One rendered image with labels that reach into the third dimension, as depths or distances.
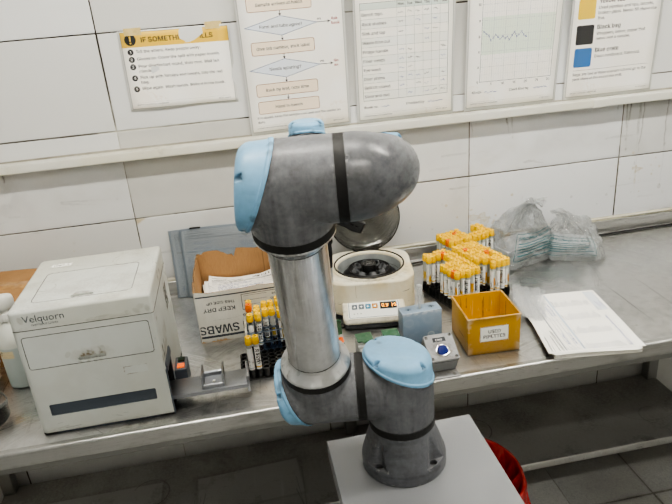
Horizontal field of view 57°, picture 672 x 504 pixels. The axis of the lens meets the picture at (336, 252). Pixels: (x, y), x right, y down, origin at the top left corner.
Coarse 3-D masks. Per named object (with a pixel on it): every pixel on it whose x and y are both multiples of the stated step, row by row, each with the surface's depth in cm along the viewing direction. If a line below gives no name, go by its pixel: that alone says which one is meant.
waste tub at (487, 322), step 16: (464, 304) 159; (480, 304) 159; (496, 304) 160; (512, 304) 151; (464, 320) 149; (480, 320) 146; (496, 320) 147; (512, 320) 147; (464, 336) 150; (480, 336) 148; (496, 336) 148; (512, 336) 149; (480, 352) 150
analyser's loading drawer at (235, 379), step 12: (204, 372) 143; (216, 372) 143; (228, 372) 144; (240, 372) 144; (180, 384) 141; (192, 384) 140; (204, 384) 140; (216, 384) 138; (228, 384) 139; (240, 384) 139; (180, 396) 137; (192, 396) 138
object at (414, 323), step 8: (424, 304) 155; (432, 304) 154; (400, 312) 152; (408, 312) 151; (416, 312) 151; (424, 312) 151; (432, 312) 152; (440, 312) 152; (400, 320) 153; (408, 320) 151; (416, 320) 152; (424, 320) 152; (432, 320) 153; (440, 320) 153; (400, 328) 154; (408, 328) 152; (416, 328) 153; (424, 328) 153; (432, 328) 154; (440, 328) 154; (408, 336) 153; (416, 336) 153
